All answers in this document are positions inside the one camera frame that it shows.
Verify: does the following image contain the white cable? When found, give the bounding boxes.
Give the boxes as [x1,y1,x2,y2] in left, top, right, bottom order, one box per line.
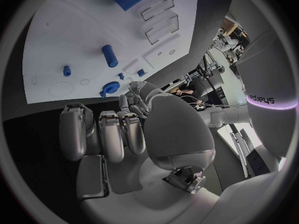
[178,95,226,109]

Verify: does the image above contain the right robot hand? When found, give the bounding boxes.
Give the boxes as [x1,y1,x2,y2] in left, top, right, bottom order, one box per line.
[58,81,222,224]

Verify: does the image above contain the blue cylinder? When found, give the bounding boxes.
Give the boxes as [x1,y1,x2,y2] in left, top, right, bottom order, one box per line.
[101,44,120,68]

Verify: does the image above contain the person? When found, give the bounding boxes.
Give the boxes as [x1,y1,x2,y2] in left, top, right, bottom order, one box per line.
[174,86,203,107]

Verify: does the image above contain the white task board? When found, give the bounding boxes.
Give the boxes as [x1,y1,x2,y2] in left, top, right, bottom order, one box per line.
[21,0,199,105]

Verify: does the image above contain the blue gear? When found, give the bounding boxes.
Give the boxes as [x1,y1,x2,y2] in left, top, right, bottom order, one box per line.
[102,81,122,95]

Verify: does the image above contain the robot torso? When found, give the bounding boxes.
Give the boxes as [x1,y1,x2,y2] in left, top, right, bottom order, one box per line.
[235,29,299,158]

